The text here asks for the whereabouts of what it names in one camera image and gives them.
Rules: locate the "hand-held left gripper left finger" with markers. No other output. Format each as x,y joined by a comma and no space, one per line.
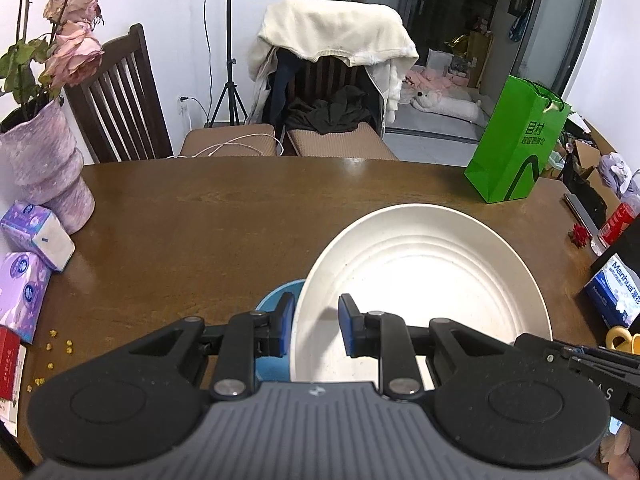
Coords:
286,325

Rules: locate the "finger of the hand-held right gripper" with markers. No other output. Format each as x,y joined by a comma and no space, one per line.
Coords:
532,344

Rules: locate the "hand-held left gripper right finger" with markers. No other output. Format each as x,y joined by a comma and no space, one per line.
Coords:
347,325

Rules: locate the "blue bowl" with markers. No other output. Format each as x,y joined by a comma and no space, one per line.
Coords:
274,300

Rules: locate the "cream plate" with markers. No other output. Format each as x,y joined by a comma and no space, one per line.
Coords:
425,270

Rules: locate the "yellow mug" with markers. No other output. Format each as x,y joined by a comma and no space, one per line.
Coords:
622,342

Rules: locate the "blue white tissue box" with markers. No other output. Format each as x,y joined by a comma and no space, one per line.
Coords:
612,290

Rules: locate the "red flower decoration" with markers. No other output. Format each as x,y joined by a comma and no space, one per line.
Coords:
580,235

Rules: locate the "black box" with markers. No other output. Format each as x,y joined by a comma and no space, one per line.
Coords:
625,252

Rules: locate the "dark slim case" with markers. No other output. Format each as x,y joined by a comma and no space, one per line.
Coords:
580,212

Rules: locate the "bottle with red label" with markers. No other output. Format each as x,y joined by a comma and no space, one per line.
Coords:
620,220

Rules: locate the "dark wooden chair with clothes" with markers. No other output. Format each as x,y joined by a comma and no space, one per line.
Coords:
330,140

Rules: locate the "lavender cloth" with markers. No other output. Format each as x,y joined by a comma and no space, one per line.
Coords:
617,172

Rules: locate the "open cardboard box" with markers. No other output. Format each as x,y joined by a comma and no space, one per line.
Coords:
587,160

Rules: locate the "green paper bag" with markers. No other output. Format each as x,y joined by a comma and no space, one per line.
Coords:
515,145

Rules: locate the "dark crumpled clothes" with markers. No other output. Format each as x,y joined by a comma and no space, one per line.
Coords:
330,110

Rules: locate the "scattered yellow crumbs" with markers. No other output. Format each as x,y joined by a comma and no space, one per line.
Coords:
52,332

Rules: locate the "dark blue garment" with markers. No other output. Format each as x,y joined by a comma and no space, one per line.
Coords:
282,85

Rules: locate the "white plush toy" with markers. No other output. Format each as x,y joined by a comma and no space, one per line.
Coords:
445,105

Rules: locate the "pink blanket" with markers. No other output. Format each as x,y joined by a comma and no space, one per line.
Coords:
435,80

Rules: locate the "purple white tissue cube pack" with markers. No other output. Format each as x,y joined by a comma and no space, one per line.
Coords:
37,232

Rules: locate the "purple soft tissue pack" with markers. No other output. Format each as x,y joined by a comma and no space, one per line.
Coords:
22,295

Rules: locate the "black tripod stand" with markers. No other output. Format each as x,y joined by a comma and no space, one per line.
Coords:
230,60

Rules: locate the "dark wooden slatted chair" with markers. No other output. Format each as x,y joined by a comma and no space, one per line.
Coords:
120,105

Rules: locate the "clear storage bin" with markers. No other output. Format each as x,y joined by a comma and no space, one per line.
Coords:
439,60

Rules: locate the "red box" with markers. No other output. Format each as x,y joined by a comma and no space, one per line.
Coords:
7,360

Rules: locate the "purple ribbed vase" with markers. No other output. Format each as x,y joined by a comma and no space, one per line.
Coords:
45,170

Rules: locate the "red and white boxes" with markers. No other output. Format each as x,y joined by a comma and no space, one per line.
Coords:
7,412

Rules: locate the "cream sweater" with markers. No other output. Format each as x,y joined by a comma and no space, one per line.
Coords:
330,30

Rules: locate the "dark framed glass door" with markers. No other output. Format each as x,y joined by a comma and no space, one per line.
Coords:
545,35

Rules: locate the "dried pink flowers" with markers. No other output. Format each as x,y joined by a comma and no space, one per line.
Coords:
75,55

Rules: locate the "white wall outlet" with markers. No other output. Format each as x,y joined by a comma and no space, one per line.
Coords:
185,112

